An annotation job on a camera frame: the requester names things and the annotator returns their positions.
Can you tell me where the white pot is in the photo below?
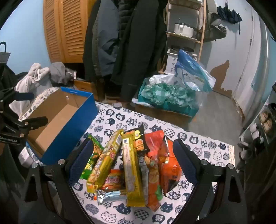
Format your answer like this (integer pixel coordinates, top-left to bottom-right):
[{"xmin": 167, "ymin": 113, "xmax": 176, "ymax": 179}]
[{"xmin": 174, "ymin": 22, "xmax": 196, "ymax": 37}]

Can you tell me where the metal shoe rack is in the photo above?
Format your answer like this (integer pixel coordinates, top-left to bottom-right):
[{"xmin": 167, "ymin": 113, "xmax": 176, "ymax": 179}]
[{"xmin": 238, "ymin": 85, "xmax": 276, "ymax": 164}]

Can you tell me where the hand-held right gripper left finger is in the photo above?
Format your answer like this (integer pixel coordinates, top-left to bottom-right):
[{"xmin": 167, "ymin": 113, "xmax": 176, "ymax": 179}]
[{"xmin": 18, "ymin": 138, "xmax": 94, "ymax": 224}]

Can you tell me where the dark blue umbrella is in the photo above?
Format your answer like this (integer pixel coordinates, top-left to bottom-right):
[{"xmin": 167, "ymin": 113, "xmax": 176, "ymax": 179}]
[{"xmin": 216, "ymin": 5, "xmax": 243, "ymax": 24}]

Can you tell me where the black hanging coat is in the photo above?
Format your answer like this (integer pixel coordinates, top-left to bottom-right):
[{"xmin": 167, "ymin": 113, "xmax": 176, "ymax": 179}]
[{"xmin": 111, "ymin": 0, "xmax": 169, "ymax": 102}]

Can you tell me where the orange snack bag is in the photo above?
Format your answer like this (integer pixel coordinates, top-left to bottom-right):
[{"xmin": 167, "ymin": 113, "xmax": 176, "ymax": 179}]
[{"xmin": 158, "ymin": 136, "xmax": 183, "ymax": 197}]

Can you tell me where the black snack packet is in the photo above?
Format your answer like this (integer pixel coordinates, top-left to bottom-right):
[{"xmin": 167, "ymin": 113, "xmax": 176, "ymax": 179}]
[{"xmin": 125, "ymin": 124, "xmax": 150, "ymax": 156}]

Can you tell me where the blue cardboard box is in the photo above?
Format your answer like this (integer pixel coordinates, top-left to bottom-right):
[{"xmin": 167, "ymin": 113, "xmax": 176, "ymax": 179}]
[{"xmin": 25, "ymin": 86, "xmax": 99, "ymax": 165}]

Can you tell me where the teal storage box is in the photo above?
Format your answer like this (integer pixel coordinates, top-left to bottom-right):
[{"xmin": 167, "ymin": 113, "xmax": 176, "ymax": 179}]
[{"xmin": 137, "ymin": 79, "xmax": 200, "ymax": 118}]

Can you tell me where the cat print tablecloth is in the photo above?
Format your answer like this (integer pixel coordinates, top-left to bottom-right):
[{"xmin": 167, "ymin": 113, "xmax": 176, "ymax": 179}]
[{"xmin": 18, "ymin": 87, "xmax": 235, "ymax": 224}]

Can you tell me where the white door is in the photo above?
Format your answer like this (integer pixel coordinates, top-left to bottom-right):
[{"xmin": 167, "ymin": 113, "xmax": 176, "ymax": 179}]
[{"xmin": 232, "ymin": 0, "xmax": 270, "ymax": 118}]

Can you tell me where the white plastic bag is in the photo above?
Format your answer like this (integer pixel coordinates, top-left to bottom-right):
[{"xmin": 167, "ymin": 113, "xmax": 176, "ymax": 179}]
[{"xmin": 149, "ymin": 74, "xmax": 180, "ymax": 87}]

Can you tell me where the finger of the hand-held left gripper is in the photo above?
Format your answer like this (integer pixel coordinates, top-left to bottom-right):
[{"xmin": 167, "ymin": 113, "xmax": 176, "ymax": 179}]
[
  {"xmin": 0, "ymin": 87, "xmax": 35, "ymax": 108},
  {"xmin": 0, "ymin": 116, "xmax": 49, "ymax": 140}
]

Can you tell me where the grey hanging jacket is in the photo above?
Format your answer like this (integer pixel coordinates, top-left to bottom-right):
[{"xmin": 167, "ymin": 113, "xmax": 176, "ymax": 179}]
[{"xmin": 93, "ymin": 4, "xmax": 121, "ymax": 82}]

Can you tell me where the olive hanging bag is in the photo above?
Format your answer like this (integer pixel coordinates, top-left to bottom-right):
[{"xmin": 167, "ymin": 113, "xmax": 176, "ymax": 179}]
[{"xmin": 204, "ymin": 12, "xmax": 227, "ymax": 43}]

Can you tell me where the long yellow snack packet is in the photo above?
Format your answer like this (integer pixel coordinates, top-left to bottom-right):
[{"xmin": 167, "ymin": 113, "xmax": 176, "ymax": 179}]
[{"xmin": 86, "ymin": 129, "xmax": 125, "ymax": 193}]

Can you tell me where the dark hanging jacket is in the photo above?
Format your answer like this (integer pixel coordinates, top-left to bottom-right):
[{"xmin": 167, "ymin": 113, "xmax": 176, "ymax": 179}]
[{"xmin": 82, "ymin": 0, "xmax": 102, "ymax": 83}]

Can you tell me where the red packet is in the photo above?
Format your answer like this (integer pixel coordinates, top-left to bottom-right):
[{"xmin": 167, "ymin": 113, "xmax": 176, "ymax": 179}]
[{"xmin": 144, "ymin": 130, "xmax": 165, "ymax": 158}]

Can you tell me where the small orange snack packet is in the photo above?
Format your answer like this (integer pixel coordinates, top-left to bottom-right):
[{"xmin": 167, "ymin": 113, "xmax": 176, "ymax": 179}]
[{"xmin": 104, "ymin": 169, "xmax": 126, "ymax": 191}]

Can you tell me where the large brown cardboard box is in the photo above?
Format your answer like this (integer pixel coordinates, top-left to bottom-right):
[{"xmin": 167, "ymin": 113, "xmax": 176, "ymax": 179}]
[{"xmin": 134, "ymin": 101, "xmax": 194, "ymax": 130}]

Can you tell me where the beige shoe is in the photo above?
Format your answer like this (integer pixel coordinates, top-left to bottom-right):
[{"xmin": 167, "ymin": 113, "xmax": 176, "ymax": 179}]
[
  {"xmin": 264, "ymin": 119, "xmax": 275, "ymax": 134},
  {"xmin": 259, "ymin": 111, "xmax": 270, "ymax": 124}
]

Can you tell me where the grey cloth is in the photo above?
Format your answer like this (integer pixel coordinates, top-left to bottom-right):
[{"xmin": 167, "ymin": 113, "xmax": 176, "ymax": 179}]
[{"xmin": 49, "ymin": 62, "xmax": 74, "ymax": 86}]

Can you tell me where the long gold biscuit packet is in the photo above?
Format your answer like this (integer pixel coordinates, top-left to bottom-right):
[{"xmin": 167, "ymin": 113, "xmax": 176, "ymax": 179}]
[{"xmin": 121, "ymin": 131, "xmax": 146, "ymax": 207}]

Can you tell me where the white storage box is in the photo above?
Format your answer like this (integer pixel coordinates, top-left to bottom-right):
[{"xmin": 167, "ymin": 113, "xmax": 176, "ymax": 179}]
[{"xmin": 166, "ymin": 49, "xmax": 180, "ymax": 74}]

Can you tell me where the dark cloth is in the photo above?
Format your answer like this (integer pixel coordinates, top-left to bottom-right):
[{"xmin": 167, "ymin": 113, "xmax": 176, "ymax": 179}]
[{"xmin": 0, "ymin": 62, "xmax": 22, "ymax": 91}]

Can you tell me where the green snack packet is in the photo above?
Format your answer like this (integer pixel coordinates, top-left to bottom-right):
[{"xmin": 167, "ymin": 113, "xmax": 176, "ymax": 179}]
[{"xmin": 80, "ymin": 134, "xmax": 104, "ymax": 180}]

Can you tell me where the white fleece robe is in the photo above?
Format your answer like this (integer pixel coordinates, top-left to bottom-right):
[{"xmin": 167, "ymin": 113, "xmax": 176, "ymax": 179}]
[{"xmin": 10, "ymin": 62, "xmax": 52, "ymax": 121}]

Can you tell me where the silver wafer bar packet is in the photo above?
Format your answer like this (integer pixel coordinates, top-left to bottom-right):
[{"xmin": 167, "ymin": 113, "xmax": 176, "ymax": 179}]
[{"xmin": 96, "ymin": 189, "xmax": 128, "ymax": 205}]

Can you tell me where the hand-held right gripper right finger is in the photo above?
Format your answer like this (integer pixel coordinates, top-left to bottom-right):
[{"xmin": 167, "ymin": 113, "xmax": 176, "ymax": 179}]
[{"xmin": 173, "ymin": 138, "xmax": 248, "ymax": 224}]

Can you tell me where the wooden louvred cabinet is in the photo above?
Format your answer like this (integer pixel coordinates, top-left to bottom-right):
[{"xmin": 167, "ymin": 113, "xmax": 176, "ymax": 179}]
[{"xmin": 43, "ymin": 0, "xmax": 96, "ymax": 64}]

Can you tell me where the wooden shelf rack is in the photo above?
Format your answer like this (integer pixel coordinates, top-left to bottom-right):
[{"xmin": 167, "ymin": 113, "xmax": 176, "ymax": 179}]
[{"xmin": 165, "ymin": 0, "xmax": 206, "ymax": 75}]

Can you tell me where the blue plastic bag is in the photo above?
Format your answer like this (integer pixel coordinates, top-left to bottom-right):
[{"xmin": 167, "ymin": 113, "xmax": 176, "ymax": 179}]
[{"xmin": 174, "ymin": 49, "xmax": 216, "ymax": 93}]

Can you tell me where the silver and orange chip packet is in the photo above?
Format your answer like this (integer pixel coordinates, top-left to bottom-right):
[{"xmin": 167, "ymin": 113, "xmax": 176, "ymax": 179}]
[{"xmin": 138, "ymin": 154, "xmax": 162, "ymax": 211}]

